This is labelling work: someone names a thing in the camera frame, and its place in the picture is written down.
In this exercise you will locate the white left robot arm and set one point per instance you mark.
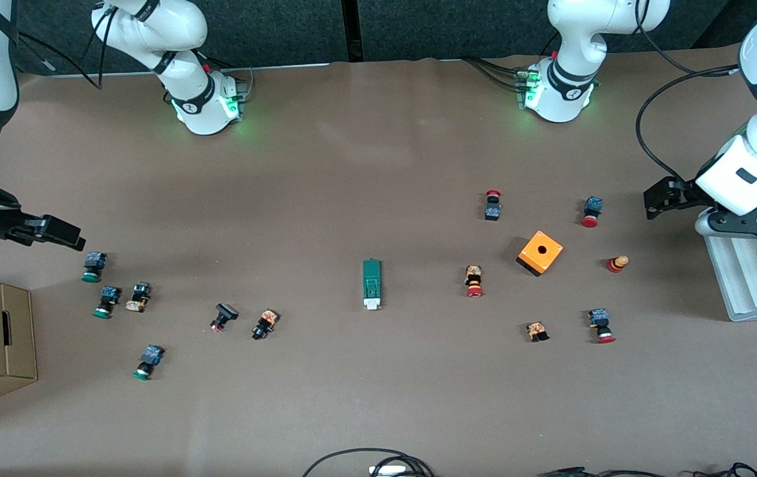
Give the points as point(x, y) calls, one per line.
point(577, 33)

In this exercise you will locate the black vertical frame post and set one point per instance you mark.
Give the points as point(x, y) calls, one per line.
point(352, 30)

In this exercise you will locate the white plug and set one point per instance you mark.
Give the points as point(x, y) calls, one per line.
point(388, 471)

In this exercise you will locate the black pushbutton red tip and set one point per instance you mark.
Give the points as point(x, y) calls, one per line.
point(223, 317)

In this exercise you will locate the red emergency button orange block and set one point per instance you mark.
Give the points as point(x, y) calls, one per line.
point(474, 281)

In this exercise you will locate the black pushbutton orange block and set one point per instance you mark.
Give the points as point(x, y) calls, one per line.
point(264, 324)

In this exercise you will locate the grey ridged tray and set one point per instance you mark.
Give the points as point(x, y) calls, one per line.
point(750, 278)

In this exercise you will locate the red pushbutton black block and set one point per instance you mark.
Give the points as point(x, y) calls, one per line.
point(492, 207)

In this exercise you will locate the red yellow button head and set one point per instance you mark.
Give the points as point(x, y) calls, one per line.
point(617, 264)

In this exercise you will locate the black orange contact block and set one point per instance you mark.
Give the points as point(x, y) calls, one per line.
point(138, 297)

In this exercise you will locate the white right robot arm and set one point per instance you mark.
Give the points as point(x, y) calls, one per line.
point(153, 33)

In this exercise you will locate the red mushroom button blue block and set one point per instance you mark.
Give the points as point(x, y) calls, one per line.
point(600, 325)
point(592, 211)

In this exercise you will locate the orange button enclosure box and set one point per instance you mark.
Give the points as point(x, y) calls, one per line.
point(540, 252)

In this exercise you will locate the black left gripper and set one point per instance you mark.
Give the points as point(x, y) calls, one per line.
point(682, 193)

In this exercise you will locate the green pushbutton blue block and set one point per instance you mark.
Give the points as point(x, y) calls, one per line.
point(93, 267)
point(107, 301)
point(148, 361)

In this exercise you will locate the small orange contact block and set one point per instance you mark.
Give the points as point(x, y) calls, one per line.
point(537, 330)

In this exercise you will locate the green load switch white lever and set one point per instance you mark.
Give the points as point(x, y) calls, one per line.
point(372, 278)

